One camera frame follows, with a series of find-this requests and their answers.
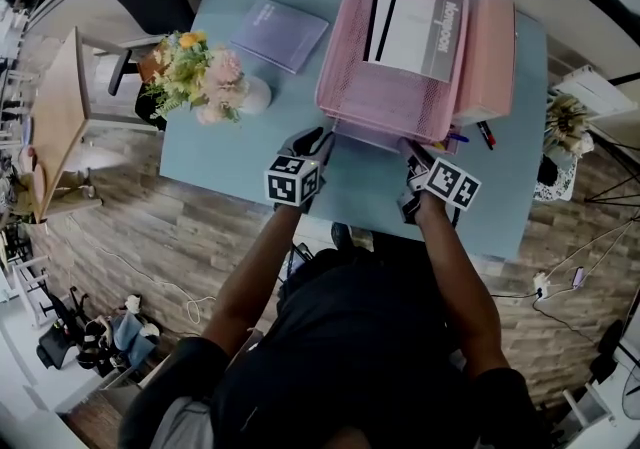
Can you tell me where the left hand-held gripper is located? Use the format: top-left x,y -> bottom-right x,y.
264,126 -> 336,213

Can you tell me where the person's black clothed torso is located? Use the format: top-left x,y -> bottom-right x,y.
117,231 -> 551,449

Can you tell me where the black and red marker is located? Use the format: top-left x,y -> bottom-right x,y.
476,120 -> 496,152

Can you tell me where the small purple notebook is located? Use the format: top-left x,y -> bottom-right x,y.
230,0 -> 330,74

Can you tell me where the pink mesh tray organizer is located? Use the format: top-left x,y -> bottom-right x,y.
314,0 -> 471,156

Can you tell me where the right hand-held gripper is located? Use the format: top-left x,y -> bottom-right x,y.
397,137 -> 482,226

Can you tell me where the pastel flower bouquet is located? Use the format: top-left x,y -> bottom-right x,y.
142,30 -> 250,126

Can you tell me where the white side stand with plant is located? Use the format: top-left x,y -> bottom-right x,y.
552,64 -> 640,121

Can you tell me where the white booklet with black stripes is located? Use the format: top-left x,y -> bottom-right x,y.
362,0 -> 439,73

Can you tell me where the white vase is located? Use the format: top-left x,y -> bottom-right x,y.
239,75 -> 273,116

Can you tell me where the orange box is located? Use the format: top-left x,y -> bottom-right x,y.
137,39 -> 171,83

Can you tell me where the grey magazine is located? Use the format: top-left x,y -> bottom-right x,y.
420,0 -> 465,84

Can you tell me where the side table with patterned cloth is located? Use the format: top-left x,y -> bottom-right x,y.
532,154 -> 579,203

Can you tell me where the person's left shoe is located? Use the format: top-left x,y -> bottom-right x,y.
330,222 -> 354,248

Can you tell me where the person's right forearm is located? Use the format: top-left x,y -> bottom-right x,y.
414,189 -> 511,378

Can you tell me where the grey shoulder bag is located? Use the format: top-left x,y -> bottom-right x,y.
147,331 -> 264,449

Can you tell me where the white cable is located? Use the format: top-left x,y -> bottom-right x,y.
94,244 -> 217,324

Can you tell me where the small screen device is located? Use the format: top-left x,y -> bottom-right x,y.
287,244 -> 314,283

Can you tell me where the person's left forearm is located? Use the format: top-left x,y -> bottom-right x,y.
202,204 -> 304,358

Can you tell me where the dried flower decoration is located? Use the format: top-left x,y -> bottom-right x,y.
544,92 -> 594,158

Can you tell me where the black wire stand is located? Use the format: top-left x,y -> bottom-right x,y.
584,136 -> 640,208

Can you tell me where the peach file box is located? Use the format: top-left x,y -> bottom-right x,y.
452,0 -> 516,127

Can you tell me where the small black object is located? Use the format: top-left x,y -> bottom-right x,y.
537,156 -> 559,186

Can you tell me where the light wooden table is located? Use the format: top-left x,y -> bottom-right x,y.
29,26 -> 104,223

